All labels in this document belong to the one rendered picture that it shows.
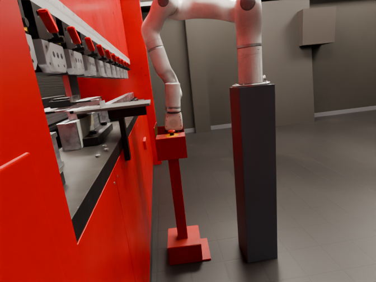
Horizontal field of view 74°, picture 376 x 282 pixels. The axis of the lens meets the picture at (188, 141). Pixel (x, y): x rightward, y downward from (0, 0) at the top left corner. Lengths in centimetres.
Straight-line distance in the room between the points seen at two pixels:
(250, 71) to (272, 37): 383
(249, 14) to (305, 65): 408
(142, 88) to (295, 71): 307
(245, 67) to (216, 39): 376
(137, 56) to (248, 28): 205
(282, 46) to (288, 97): 93
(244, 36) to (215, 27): 377
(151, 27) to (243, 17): 46
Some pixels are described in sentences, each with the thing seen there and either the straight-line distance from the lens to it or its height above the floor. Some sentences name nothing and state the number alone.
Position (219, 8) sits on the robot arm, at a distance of 136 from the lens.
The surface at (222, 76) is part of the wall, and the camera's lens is 501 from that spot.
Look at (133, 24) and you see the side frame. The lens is 322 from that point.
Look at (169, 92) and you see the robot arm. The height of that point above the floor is 101.
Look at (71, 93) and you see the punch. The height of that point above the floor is 106.
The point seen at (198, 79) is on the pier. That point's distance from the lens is 477.
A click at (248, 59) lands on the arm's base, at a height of 113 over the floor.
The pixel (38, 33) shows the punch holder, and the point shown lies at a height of 122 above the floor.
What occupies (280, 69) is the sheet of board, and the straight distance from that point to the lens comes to 507.
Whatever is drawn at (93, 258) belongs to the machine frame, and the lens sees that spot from 56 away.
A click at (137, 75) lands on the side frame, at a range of 315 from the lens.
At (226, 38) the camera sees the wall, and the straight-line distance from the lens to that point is 508.
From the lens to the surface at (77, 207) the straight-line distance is 49.
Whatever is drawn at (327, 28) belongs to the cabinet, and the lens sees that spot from 545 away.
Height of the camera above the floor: 107
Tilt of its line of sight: 14 degrees down
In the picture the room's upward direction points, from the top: 6 degrees counter-clockwise
